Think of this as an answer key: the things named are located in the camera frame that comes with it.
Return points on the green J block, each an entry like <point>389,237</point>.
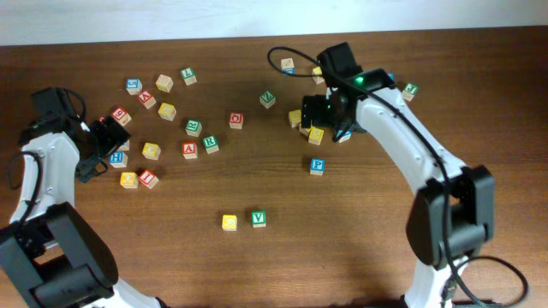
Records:
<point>409,91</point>

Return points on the red Q block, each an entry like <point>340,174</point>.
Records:
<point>236,120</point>

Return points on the green V block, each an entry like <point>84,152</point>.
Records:
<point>259,219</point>

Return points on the red a block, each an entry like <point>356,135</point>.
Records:
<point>146,99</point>
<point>189,150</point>

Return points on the blue-sided wooden block top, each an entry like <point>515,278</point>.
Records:
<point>287,66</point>

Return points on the green r block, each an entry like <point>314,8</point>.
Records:
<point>211,144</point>
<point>193,128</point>

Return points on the blue h block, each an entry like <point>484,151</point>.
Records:
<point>118,159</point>
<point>124,146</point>

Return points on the blue X block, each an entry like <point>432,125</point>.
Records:
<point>392,77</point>

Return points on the yellow G block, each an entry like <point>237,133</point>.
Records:
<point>167,111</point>

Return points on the red I block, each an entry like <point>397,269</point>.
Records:
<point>148,178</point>

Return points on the yellow block cluster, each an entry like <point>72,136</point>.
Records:
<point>304,131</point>
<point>315,136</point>
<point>294,118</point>

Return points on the green L block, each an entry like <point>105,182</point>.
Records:
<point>189,76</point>

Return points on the plain wooden block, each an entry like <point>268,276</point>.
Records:
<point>164,83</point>

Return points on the blue P block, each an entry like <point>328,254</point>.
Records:
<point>317,166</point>

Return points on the blue I block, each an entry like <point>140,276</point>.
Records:
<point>344,137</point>

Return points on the red A block lower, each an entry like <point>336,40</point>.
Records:
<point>189,150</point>

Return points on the yellow block cluster lower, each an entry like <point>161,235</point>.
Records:
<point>315,136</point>

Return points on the yellow O block upper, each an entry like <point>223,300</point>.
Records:
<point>151,151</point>

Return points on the yellow block cluster left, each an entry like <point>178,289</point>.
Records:
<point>294,118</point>

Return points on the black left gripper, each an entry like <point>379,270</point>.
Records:
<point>110,134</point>

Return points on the yellow block cluster middle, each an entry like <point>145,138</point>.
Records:
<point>304,131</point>

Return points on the yellow O block lower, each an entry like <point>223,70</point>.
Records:
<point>129,180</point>

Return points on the blue H block lower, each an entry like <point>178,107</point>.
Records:
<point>118,159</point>

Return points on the yellow C block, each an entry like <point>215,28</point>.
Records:
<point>229,222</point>

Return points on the blue H block upper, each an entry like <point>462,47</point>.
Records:
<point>124,146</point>

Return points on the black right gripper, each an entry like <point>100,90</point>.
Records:
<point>312,111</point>

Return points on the blue S block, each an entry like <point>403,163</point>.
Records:
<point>133,86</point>

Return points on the yellow block top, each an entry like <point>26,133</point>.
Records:
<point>317,75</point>

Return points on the yellow o block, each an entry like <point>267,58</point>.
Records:
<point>151,151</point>
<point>129,180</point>

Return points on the red 6 block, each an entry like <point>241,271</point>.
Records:
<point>121,116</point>

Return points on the green Z block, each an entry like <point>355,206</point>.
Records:
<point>267,99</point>

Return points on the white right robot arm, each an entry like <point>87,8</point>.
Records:
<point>452,214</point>

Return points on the red A block upper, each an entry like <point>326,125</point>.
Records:
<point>146,99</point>

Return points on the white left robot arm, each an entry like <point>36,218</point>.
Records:
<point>48,251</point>

